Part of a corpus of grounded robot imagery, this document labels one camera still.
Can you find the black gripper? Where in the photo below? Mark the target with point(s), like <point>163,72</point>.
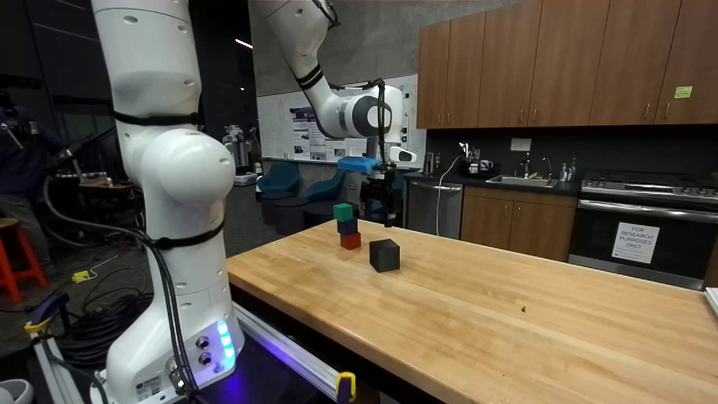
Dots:
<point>384,184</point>

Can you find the black cube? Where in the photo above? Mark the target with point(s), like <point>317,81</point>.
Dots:
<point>384,257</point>

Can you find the green cube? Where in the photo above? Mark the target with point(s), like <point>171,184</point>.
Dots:
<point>341,211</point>

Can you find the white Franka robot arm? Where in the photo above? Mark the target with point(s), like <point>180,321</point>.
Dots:
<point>171,172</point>

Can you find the stainless steel dishwasher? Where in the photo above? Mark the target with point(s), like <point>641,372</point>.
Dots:
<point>433,210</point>

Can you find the dark blue cube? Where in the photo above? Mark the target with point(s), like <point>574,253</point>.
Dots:
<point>346,228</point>

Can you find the red cube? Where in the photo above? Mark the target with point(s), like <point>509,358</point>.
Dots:
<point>351,240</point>

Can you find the wooden lower sink cabinet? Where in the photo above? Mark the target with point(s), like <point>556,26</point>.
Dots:
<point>516,221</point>

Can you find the steel kitchen sink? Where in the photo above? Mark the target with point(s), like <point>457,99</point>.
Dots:
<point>520,181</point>

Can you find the white poster board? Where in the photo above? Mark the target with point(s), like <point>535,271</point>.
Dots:
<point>281,126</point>

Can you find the chrome sink faucet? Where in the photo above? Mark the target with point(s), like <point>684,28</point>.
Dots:
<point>528,165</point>

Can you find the yellow black clamp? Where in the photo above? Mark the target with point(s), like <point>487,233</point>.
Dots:
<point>343,386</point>

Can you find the white paper sign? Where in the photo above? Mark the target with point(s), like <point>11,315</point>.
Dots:
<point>635,244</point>

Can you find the black oven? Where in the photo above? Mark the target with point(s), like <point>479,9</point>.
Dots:
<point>673,238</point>

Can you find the green sticky note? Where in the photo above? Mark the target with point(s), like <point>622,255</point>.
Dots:
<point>682,93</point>

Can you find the yellow floor tool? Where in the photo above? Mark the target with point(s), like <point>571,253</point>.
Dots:
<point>80,277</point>

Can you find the blue yellow clamp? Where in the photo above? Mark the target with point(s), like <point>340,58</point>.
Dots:
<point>40,318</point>

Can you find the red legged wooden stool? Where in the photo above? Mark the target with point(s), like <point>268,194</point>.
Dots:
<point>18,255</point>

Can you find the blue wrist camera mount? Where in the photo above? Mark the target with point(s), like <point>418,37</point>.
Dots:
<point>358,165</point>

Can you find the white wall outlet plate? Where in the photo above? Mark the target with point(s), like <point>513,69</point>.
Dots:
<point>520,144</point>

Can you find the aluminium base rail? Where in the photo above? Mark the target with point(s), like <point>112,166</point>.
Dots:
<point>292,349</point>

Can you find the wooden upper wall cabinets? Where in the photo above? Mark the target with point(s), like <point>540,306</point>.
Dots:
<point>561,58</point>

